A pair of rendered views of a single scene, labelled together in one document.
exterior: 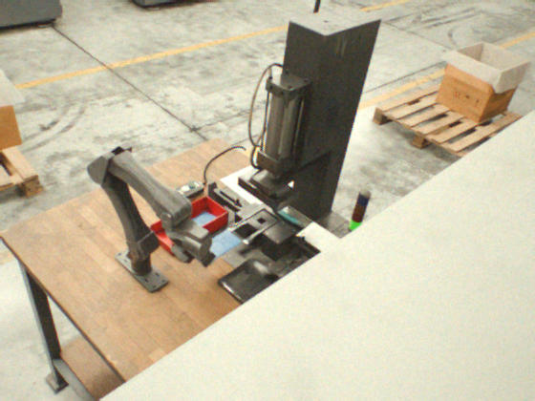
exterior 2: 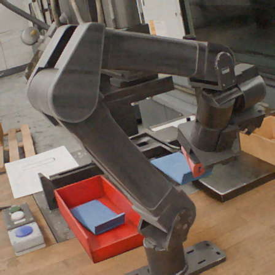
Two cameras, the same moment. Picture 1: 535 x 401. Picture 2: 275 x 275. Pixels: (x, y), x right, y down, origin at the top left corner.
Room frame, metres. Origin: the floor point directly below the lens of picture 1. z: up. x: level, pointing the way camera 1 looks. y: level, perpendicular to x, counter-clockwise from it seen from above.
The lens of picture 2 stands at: (0.69, 0.87, 1.36)
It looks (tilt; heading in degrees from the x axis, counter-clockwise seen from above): 19 degrees down; 302
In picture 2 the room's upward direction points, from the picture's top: 11 degrees counter-clockwise
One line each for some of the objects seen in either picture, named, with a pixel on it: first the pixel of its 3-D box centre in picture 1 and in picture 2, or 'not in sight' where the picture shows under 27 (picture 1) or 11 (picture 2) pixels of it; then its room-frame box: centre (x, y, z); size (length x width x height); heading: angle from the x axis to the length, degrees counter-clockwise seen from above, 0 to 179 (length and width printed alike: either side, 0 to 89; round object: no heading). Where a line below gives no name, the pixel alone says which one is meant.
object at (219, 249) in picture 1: (217, 243); (180, 162); (1.07, 0.13, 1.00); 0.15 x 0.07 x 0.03; 142
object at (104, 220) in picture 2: (198, 222); (95, 212); (1.24, 0.23, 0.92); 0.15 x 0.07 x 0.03; 149
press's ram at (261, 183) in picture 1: (286, 155); (112, 46); (1.29, -0.04, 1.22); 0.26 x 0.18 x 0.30; 142
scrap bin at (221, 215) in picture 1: (190, 223); (97, 214); (1.22, 0.25, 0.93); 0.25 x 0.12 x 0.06; 142
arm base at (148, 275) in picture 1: (140, 261); (165, 255); (1.01, 0.36, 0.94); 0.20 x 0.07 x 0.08; 52
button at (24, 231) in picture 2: not in sight; (24, 233); (1.34, 0.36, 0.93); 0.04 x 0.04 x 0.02
